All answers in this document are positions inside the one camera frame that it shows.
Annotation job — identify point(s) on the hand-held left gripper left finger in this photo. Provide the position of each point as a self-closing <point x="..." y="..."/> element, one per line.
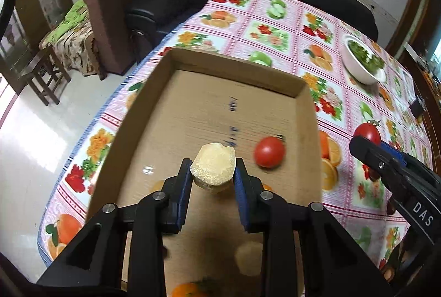
<point x="186" y="186"/>

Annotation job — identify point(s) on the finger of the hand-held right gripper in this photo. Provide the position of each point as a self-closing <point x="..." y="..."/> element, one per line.
<point x="396" y="152"/>
<point x="368" y="154"/>

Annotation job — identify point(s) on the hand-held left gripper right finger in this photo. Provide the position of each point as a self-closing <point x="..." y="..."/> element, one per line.
<point x="243" y="200"/>

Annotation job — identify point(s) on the red tomato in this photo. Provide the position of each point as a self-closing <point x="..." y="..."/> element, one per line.
<point x="368" y="133"/>
<point x="269" y="152"/>

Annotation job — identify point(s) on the beige sugarcane chunk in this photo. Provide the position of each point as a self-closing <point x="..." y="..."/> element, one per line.
<point x="213" y="162"/>

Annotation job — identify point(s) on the pale yellow round slice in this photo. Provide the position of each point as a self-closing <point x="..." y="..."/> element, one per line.
<point x="248" y="259"/>

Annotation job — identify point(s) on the shallow cardboard box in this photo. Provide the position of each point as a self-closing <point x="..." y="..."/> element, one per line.
<point x="193" y="104"/>

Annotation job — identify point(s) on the mandarin with green leaf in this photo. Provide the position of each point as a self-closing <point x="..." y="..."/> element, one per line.
<point x="187" y="290"/>

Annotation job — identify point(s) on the black cup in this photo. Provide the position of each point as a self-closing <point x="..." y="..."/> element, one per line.
<point x="417" y="107"/>

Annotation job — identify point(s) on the wooden sideboard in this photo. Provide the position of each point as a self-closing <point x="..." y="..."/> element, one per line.
<point x="430" y="83"/>

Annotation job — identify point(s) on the white bowl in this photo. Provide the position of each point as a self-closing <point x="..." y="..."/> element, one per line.
<point x="358" y="71"/>

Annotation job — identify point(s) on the green leafy vegetables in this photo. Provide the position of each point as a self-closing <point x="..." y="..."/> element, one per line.
<point x="365" y="54"/>

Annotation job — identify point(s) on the fruit printed tablecloth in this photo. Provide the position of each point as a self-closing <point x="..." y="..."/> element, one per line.
<point x="275" y="35"/>

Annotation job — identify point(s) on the wooden stool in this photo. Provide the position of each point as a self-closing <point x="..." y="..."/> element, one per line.
<point x="38" y="69"/>

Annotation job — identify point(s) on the brown armchair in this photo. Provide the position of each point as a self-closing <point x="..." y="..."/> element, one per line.
<point x="113" y="7"/>

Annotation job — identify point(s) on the green patterned blanket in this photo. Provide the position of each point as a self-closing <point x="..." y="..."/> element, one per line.
<point x="69" y="31"/>

